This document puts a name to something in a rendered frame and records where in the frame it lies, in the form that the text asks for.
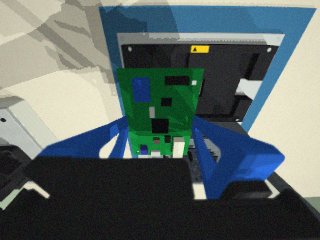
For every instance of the green circuit board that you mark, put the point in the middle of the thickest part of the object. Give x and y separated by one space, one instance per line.
160 104

